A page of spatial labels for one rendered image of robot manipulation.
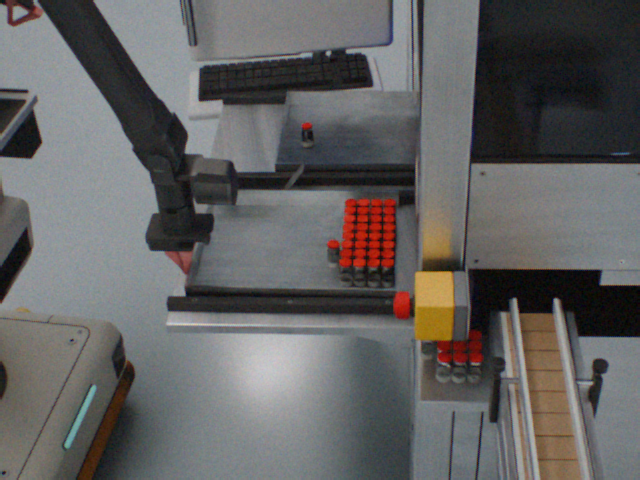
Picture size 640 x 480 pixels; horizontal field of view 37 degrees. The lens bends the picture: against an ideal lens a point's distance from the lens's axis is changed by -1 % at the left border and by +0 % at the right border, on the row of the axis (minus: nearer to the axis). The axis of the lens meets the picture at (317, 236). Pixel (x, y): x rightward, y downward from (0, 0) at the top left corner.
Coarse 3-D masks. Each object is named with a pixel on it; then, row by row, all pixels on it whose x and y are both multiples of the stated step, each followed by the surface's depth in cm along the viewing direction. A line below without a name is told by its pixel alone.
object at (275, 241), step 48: (240, 192) 173; (288, 192) 172; (336, 192) 172; (384, 192) 171; (240, 240) 167; (288, 240) 167; (192, 288) 154; (240, 288) 153; (288, 288) 153; (336, 288) 152; (384, 288) 151
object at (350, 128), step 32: (288, 96) 198; (320, 96) 199; (352, 96) 198; (384, 96) 198; (288, 128) 194; (320, 128) 193; (352, 128) 193; (384, 128) 192; (288, 160) 185; (320, 160) 185; (352, 160) 184; (384, 160) 184; (416, 160) 183
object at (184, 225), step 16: (160, 208) 148; (192, 208) 150; (160, 224) 153; (176, 224) 149; (192, 224) 151; (208, 224) 153; (160, 240) 151; (176, 240) 151; (192, 240) 151; (208, 240) 151
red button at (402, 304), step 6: (396, 294) 136; (402, 294) 136; (408, 294) 136; (396, 300) 135; (402, 300) 135; (408, 300) 135; (396, 306) 135; (402, 306) 135; (408, 306) 135; (396, 312) 135; (402, 312) 135; (408, 312) 135; (402, 318) 136; (408, 318) 135
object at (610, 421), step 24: (408, 48) 277; (408, 72) 301; (480, 312) 151; (528, 312) 151; (552, 312) 150; (576, 312) 150; (600, 312) 150; (624, 312) 150; (600, 336) 146; (624, 336) 146; (624, 360) 149; (624, 384) 153; (600, 408) 157; (624, 408) 156; (456, 432) 162; (480, 432) 165; (600, 432) 161; (624, 432) 160; (456, 456) 167; (480, 456) 167; (624, 456) 164
